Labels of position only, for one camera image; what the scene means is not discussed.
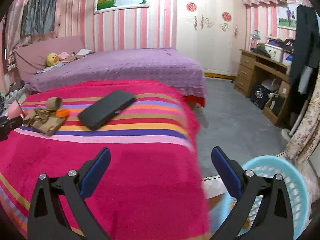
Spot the black box under desk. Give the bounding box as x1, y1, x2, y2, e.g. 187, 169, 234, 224
250, 84, 271, 110

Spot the light blue plastic basket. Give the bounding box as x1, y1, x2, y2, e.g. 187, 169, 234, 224
212, 149, 310, 239

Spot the small orange cap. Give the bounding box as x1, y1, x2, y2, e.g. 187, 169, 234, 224
55, 109, 70, 118

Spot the pink cup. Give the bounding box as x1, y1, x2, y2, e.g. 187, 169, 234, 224
7, 100, 25, 119

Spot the black hanging coat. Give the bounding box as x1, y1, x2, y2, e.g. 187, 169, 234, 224
289, 5, 319, 85

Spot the black rectangular case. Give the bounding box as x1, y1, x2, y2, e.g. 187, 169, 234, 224
78, 90, 136, 131

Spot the yellow duck plush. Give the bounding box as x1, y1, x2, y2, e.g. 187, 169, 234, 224
46, 53, 59, 67

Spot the floral beige curtain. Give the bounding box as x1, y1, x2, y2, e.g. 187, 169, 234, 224
286, 73, 320, 163

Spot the purple bedspread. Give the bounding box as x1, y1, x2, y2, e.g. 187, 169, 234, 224
24, 48, 206, 98

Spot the pink headboard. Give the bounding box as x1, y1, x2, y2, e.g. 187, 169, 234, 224
14, 36, 85, 81

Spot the crumpled brown paper ball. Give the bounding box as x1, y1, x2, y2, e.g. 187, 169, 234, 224
23, 107, 53, 126

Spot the grey curtain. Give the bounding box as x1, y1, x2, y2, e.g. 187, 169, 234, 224
21, 0, 57, 36

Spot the wooden desk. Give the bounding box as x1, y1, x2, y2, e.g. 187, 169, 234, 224
234, 49, 291, 126

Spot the white wardrobe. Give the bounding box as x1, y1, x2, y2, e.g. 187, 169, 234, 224
176, 0, 247, 76

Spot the flat brown cardboard piece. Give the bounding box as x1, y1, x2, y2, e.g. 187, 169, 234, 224
23, 112, 66, 136

